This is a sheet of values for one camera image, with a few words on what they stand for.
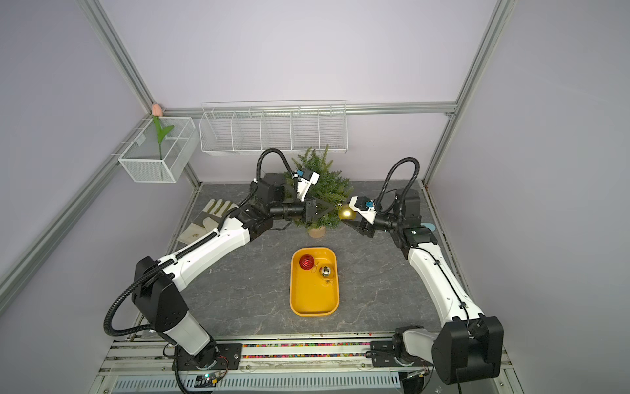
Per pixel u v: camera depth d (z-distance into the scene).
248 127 0.99
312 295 0.85
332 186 0.83
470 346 0.40
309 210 0.64
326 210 0.71
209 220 1.06
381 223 0.65
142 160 0.79
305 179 0.66
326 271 0.87
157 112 0.90
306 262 0.89
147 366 0.73
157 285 0.42
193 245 0.49
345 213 0.72
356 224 0.67
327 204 0.72
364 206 0.61
